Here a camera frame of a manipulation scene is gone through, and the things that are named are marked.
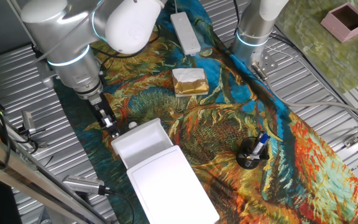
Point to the sunflower painting print tablecloth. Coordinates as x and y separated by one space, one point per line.
216 124

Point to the white plastic drawer with knob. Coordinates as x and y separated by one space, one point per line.
141 146

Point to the white power strip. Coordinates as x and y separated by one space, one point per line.
185 32

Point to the ribbed silver depth camera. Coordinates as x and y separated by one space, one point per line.
82 185

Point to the silver and white robot arm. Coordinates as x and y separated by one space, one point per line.
73 71

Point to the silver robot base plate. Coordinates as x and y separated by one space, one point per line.
269 63

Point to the small silver depth camera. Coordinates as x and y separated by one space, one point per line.
29 121

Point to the blue capped marker pen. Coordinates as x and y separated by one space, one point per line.
261 141

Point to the aluminium frame beam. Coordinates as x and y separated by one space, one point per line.
17 174

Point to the white plastic drawer cabinet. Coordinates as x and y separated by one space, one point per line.
169 189

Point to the green patterned cloth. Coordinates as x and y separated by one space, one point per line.
322 62

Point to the pink open cardboard box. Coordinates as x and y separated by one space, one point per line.
331 26

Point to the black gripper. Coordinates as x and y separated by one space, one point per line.
102 112

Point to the black round pen holder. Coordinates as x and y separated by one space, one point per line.
244 158

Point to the gold tissue pack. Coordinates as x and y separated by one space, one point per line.
191 85

